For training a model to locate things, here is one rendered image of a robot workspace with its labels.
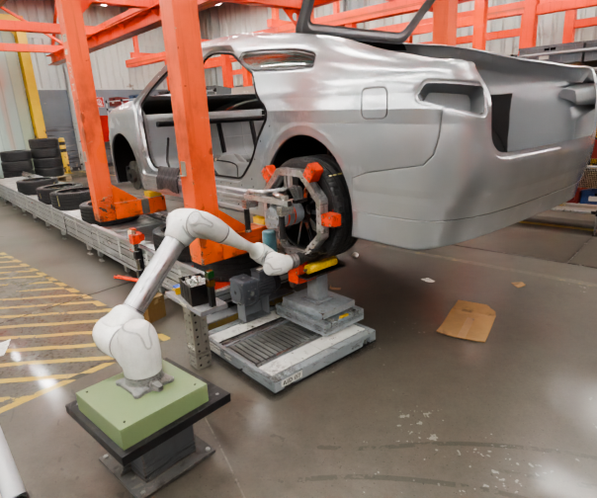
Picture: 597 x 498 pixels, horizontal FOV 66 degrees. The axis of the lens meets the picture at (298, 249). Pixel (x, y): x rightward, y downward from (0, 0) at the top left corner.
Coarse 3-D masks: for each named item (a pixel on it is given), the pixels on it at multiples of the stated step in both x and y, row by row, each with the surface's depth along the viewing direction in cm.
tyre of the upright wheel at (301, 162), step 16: (288, 160) 287; (304, 160) 274; (320, 160) 275; (336, 176) 268; (336, 192) 263; (336, 208) 263; (288, 240) 304; (336, 240) 271; (352, 240) 283; (320, 256) 283
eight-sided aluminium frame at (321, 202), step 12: (288, 168) 281; (276, 180) 287; (312, 192) 262; (264, 204) 301; (324, 204) 262; (276, 228) 304; (324, 228) 270; (312, 240) 272; (324, 240) 272; (288, 252) 293; (300, 252) 283
